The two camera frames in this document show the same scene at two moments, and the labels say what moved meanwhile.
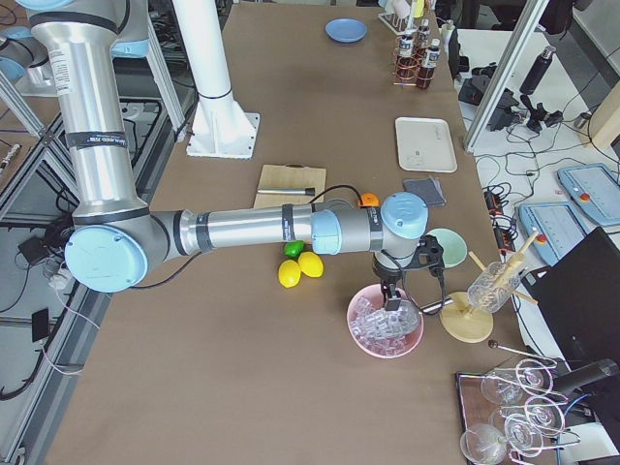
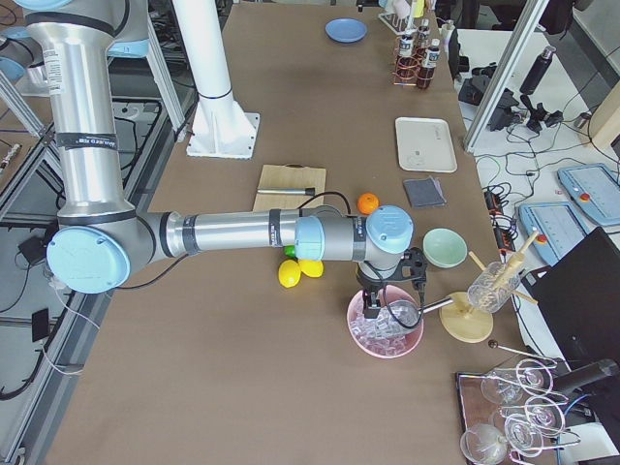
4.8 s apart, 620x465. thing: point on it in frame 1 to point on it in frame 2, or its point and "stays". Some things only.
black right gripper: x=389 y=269 to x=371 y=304
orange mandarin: x=369 y=199 stays
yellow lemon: x=289 y=273 stays
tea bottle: x=426 y=72 stays
